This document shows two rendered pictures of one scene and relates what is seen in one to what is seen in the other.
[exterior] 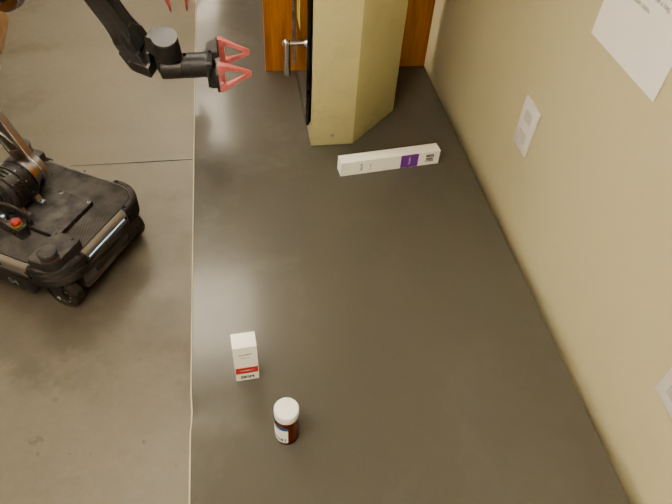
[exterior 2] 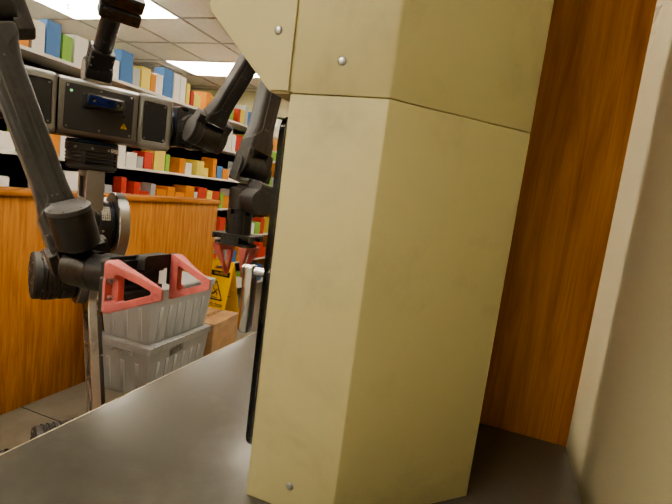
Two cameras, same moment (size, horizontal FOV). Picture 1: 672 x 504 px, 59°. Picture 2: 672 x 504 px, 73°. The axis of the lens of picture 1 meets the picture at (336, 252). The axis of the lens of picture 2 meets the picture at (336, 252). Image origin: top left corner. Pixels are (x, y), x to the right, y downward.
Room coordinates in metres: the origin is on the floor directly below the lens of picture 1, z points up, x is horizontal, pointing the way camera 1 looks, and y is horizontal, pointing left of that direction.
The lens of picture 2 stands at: (0.85, -0.23, 1.31)
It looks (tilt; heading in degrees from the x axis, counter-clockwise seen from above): 7 degrees down; 31
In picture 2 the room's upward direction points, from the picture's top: 7 degrees clockwise
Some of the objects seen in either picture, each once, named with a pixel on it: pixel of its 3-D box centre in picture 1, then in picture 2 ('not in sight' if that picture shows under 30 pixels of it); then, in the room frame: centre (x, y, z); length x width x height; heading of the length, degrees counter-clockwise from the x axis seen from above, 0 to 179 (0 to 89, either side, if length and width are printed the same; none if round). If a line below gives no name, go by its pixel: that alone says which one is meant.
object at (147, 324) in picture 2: not in sight; (159, 303); (2.69, 2.09, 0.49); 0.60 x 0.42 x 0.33; 12
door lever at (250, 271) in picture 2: (293, 56); (259, 299); (1.29, 0.13, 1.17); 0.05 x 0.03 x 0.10; 101
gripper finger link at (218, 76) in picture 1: (230, 71); (140, 287); (1.22, 0.27, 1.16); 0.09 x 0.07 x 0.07; 101
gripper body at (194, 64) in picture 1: (199, 64); (119, 275); (1.24, 0.35, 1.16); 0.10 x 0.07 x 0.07; 11
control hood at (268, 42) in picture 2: not in sight; (306, 84); (1.39, 0.17, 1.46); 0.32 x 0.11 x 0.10; 12
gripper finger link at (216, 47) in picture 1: (230, 55); (177, 280); (1.28, 0.28, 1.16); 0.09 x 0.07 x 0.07; 101
